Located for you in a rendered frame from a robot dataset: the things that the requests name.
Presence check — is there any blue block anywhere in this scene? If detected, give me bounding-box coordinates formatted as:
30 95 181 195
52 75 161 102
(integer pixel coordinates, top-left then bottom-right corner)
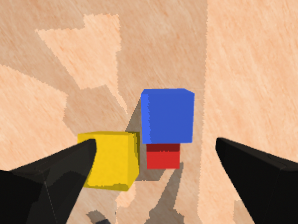
141 88 195 144

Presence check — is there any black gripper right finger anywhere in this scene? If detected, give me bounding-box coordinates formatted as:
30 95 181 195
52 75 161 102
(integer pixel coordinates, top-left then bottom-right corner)
215 138 298 224

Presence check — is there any red block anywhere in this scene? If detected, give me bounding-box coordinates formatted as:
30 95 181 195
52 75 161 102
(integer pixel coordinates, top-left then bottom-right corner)
146 143 180 169

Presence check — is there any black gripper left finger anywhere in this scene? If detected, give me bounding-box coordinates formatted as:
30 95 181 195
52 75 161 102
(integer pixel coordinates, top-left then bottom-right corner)
0 139 97 224

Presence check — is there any yellow block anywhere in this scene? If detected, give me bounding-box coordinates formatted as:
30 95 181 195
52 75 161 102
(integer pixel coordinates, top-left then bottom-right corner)
77 131 140 191

